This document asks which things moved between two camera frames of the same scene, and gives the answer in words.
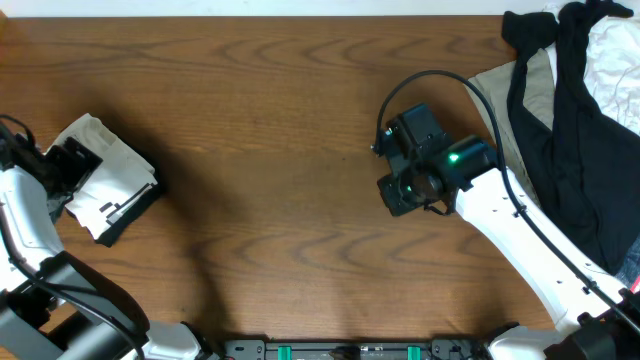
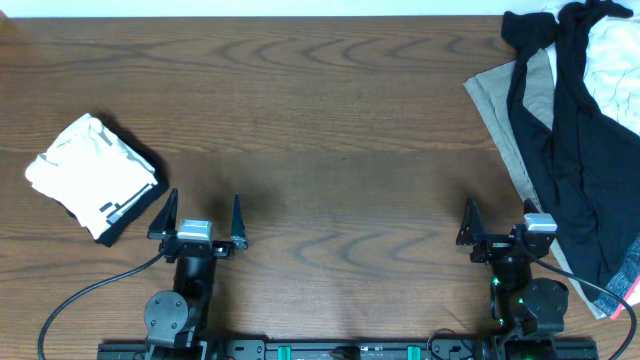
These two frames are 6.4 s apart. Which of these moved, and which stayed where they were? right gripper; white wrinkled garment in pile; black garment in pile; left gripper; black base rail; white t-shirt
Moved: left gripper; right gripper
Stayed: black garment in pile; white t-shirt; black base rail; white wrinkled garment in pile
